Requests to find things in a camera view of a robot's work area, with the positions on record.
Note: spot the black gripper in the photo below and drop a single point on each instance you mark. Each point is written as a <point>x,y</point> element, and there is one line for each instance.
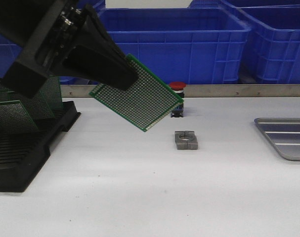
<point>45,30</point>

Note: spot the black slotted board rack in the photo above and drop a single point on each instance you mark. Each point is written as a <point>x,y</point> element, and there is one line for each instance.
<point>23,155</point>

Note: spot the silver metal tray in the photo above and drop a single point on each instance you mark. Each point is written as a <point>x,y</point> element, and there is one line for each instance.
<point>283,134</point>

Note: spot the far left blue crate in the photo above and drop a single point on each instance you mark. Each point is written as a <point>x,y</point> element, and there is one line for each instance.
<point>98,5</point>

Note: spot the left blue plastic crate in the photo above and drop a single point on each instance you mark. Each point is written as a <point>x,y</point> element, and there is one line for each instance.
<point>8,53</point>

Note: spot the blue plastic crate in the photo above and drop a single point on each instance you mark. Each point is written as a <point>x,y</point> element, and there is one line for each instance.
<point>8,53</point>
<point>192,45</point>
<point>272,51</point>

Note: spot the red emergency stop button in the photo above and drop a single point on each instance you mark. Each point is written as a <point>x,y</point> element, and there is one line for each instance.
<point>178,88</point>

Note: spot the centre blue plastic crate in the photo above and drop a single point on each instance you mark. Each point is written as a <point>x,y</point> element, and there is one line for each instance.
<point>192,45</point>

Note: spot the far right blue crate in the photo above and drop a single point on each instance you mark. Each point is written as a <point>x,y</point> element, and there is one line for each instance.
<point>241,3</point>

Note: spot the grey metal clamp block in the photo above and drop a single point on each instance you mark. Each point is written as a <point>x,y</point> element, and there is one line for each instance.
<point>186,140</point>

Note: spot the right blue plastic crate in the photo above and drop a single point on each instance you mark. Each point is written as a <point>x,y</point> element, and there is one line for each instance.
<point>272,51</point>

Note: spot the metal table edge rail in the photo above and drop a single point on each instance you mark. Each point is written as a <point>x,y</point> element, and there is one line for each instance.
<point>241,90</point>

